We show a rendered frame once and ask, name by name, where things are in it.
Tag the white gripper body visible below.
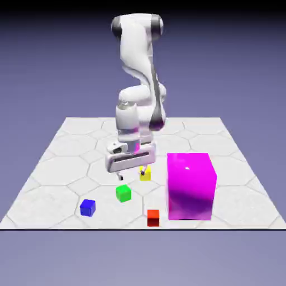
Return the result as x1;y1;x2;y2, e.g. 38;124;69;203
105;142;157;173

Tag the large magenta box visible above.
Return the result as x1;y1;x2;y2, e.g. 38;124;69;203
166;152;217;221

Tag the small blue cube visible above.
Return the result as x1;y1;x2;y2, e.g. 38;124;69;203
79;199;96;217

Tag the small yellow cube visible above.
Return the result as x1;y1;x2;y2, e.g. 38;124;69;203
139;165;152;182

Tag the small green cube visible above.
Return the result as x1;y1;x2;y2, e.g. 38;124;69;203
115;184;132;203

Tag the small red cube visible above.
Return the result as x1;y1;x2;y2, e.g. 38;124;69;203
147;209;160;227

